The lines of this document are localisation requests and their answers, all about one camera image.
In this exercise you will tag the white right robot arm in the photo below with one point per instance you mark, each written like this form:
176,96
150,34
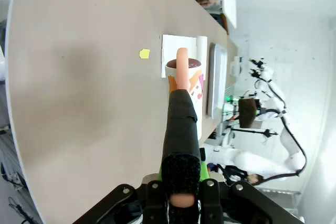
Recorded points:
262,163

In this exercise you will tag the person's left hand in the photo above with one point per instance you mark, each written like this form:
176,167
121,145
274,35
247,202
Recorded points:
203,0

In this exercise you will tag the yellow paper scrap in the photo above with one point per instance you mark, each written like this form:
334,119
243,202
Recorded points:
144,54

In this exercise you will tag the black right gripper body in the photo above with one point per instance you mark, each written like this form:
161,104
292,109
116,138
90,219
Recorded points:
260,110

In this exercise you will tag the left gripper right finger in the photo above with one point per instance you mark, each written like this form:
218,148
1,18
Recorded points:
210,200

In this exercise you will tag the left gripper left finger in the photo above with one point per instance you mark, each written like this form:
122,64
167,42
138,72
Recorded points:
155,200

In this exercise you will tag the silver metal tray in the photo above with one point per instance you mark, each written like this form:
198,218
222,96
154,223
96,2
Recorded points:
216,77

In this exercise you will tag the black tripod pole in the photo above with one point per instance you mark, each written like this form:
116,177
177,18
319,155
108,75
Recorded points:
252,131

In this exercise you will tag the white paper sheet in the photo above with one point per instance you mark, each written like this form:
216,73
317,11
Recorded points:
176,45

